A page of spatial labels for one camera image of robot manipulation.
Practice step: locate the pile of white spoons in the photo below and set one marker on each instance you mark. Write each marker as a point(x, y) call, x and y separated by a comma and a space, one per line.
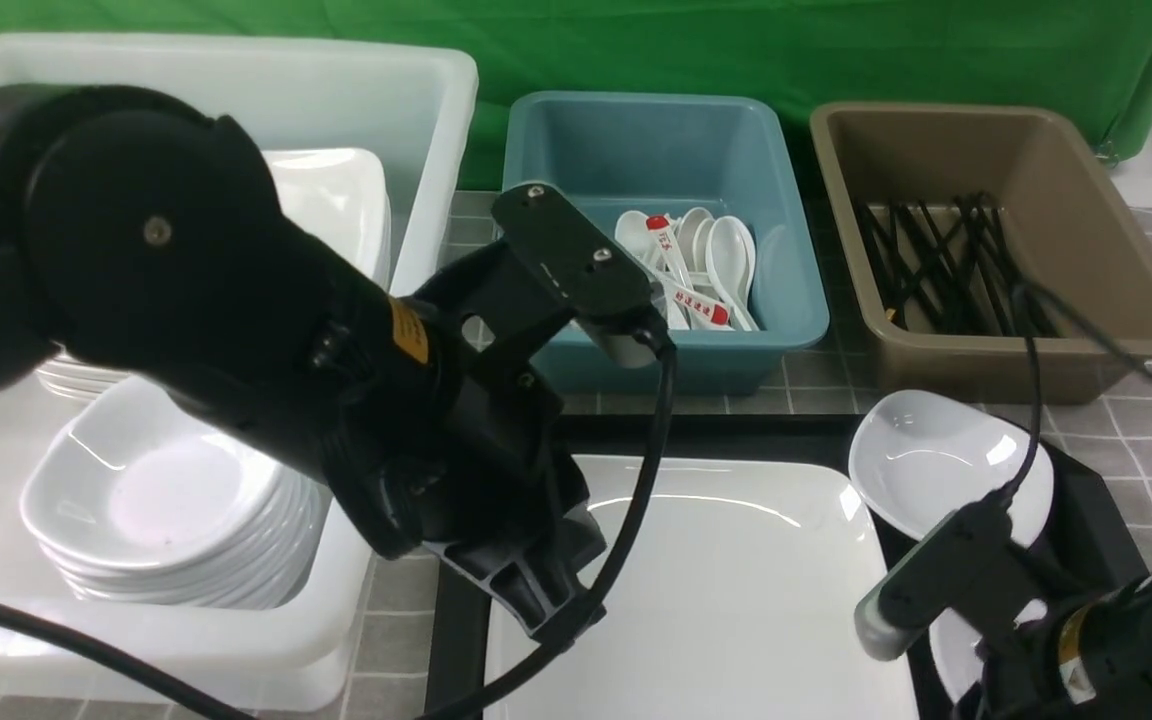
point(720, 257)

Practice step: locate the white bowl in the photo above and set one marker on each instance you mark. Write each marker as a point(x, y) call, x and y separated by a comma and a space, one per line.
point(917, 456)
point(954, 645)

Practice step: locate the green backdrop cloth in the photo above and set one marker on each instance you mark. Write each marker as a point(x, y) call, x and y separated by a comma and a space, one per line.
point(1089, 61)

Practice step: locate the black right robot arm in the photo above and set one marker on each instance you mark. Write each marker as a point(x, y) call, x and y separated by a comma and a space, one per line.
point(1089, 658)

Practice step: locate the stack of white plates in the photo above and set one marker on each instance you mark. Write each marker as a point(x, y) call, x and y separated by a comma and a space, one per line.
point(339, 196)

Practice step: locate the brown plastic bin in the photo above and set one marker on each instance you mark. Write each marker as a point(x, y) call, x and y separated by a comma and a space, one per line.
point(896, 174)

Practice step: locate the white plastic tub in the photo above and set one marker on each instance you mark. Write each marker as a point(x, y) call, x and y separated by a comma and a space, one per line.
point(412, 107)

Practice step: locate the black serving tray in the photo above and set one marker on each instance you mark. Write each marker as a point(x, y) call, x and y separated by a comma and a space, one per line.
point(1085, 535)

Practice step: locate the red white labelled spoon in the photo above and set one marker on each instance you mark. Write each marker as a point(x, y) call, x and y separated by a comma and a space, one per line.
point(702, 311)

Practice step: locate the pile of black chopsticks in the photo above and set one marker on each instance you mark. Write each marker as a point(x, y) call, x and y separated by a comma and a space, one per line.
point(946, 270)

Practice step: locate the stack of white bowls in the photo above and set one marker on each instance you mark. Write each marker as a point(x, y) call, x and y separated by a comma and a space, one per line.
point(138, 502)

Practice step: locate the teal plastic bin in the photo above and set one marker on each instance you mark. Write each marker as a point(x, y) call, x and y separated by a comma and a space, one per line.
point(666, 154)

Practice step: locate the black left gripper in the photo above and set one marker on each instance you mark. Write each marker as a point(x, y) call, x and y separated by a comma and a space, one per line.
point(474, 470)

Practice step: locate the large white square plate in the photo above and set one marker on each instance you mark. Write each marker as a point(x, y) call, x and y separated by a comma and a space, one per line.
point(735, 603)

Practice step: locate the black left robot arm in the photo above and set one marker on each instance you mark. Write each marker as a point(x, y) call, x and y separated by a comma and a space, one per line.
point(140, 235)

